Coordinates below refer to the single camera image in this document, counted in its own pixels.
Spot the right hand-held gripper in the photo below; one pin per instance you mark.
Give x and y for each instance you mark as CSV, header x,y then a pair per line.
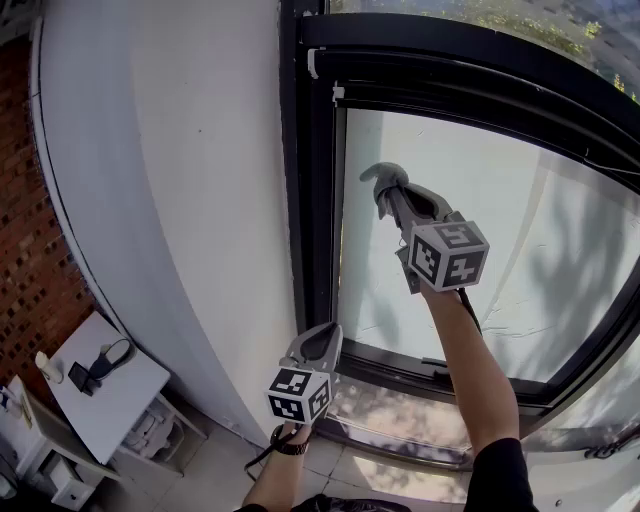
x,y
450,255

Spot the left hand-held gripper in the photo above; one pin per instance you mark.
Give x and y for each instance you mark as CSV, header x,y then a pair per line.
x,y
300,395

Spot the grey cloth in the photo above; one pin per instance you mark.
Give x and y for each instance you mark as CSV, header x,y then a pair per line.
x,y
387,180

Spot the frosted window glass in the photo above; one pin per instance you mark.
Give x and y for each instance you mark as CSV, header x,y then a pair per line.
x,y
500,200

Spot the person's right forearm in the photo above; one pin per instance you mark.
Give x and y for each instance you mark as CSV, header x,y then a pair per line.
x,y
475,375

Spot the person's left forearm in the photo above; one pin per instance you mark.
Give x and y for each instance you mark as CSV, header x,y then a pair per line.
x,y
280,482

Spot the black wristwatch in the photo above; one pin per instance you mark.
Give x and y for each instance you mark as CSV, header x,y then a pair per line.
x,y
295,449

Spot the low window pane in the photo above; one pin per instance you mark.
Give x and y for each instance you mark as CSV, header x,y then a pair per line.
x,y
400,415

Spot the black roller blind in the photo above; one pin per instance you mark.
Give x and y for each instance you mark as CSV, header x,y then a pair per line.
x,y
450,75

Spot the white shelf unit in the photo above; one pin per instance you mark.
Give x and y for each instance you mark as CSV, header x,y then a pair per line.
x,y
150,435

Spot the clear upper window pane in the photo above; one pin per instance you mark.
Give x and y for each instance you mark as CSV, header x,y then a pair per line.
x,y
500,20

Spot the white side table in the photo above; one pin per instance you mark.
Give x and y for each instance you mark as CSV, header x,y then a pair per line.
x,y
115,410

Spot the black device with loop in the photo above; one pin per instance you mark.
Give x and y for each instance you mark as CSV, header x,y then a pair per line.
x,y
100,367

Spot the adjacent frosted window pane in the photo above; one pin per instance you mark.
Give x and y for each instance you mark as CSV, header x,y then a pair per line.
x,y
600,395

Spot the white bottle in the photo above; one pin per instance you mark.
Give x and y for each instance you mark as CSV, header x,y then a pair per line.
x,y
50,367

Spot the white drawer cabinet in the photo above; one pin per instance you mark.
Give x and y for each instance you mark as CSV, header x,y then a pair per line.
x,y
70,492

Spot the white panel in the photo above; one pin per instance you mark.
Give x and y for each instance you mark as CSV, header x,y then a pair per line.
x,y
590,485

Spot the black curved window latch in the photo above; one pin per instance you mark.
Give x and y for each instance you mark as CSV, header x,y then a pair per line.
x,y
610,447

